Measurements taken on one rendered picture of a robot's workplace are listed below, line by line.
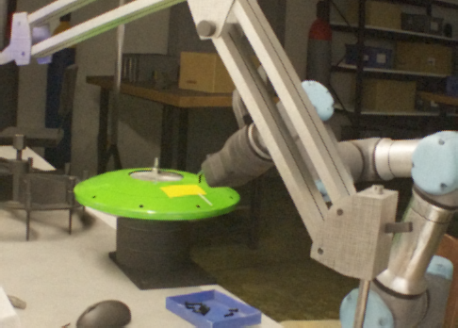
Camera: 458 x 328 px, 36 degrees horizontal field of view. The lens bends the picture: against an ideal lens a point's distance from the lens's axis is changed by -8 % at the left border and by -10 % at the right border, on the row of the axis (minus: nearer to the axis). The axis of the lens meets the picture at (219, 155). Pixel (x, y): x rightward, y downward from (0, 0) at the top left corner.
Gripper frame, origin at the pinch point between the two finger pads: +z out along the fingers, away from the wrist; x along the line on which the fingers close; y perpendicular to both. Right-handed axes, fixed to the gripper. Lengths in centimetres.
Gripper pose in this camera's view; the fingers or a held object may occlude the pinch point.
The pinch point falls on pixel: (199, 175)
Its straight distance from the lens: 129.9
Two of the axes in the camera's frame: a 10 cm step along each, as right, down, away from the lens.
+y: 2.8, 9.1, -3.2
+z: -5.0, 4.2, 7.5
